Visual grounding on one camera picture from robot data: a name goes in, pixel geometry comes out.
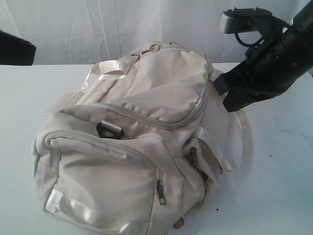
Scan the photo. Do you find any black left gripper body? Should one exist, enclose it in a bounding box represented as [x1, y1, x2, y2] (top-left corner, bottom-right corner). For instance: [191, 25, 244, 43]
[0, 30, 36, 66]

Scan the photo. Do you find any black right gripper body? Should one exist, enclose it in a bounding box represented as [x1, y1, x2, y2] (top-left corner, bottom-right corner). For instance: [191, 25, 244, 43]
[245, 23, 313, 97]

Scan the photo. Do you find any metal key ring zipper pull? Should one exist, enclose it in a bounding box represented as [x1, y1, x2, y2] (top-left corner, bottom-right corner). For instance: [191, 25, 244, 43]
[140, 44, 160, 55]

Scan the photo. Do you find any cream white duffel bag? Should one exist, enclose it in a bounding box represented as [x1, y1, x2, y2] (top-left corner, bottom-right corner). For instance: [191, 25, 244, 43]
[33, 42, 253, 235]

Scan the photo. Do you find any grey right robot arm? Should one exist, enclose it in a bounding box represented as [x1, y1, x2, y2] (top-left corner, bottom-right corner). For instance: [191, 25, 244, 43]
[213, 1, 313, 112]

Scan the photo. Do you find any white backdrop curtain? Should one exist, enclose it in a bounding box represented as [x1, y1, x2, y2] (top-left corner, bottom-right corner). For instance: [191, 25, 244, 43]
[0, 0, 306, 65]

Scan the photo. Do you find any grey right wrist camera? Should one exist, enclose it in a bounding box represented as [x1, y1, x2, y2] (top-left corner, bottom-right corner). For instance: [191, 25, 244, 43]
[219, 7, 291, 37]

